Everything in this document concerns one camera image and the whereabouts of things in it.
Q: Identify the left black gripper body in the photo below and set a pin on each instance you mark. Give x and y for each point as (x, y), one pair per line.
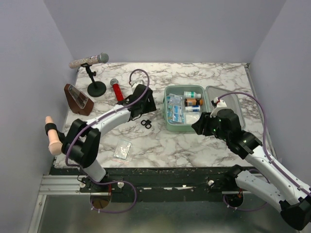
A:
(148, 106)

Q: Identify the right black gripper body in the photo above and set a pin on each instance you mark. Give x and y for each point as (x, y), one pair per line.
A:
(211, 126)

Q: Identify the metal scissors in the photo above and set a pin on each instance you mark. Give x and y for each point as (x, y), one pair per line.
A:
(146, 123)

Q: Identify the teal bandage packet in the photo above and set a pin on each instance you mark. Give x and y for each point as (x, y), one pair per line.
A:
(173, 99)

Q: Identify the white gauze pad packet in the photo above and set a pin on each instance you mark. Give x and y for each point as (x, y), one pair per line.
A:
(192, 117)

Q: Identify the blue white small bottle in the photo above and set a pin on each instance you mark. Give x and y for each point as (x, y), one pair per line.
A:
(196, 108)

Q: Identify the mint green medicine case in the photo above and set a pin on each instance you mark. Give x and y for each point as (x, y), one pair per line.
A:
(208, 94)

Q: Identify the amber orange-cap bottle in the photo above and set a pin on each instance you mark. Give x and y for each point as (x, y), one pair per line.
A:
(193, 102)

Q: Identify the white green-cap medicine bottle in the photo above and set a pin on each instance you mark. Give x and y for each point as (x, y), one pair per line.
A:
(192, 95)

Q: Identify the clear zip bag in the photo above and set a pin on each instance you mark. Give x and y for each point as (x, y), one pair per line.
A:
(122, 151)

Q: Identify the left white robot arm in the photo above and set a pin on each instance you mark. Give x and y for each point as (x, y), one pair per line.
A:
(81, 144)

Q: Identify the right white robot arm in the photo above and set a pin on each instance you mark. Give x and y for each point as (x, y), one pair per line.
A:
(290, 196)

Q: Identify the red handheld microphone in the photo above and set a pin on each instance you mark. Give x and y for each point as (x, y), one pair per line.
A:
(118, 93)

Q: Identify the black microphone stand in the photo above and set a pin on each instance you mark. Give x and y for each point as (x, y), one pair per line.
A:
(95, 88)

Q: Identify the glitter microphone on stand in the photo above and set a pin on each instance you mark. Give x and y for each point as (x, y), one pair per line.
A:
(102, 58)

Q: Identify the brown wooden metronome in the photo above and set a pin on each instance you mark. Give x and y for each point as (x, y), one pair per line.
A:
(78, 102)

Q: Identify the black round stand base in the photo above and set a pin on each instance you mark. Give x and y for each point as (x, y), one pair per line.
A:
(62, 137)

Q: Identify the pink beige microphone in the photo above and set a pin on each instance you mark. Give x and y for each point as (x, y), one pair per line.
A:
(55, 144)

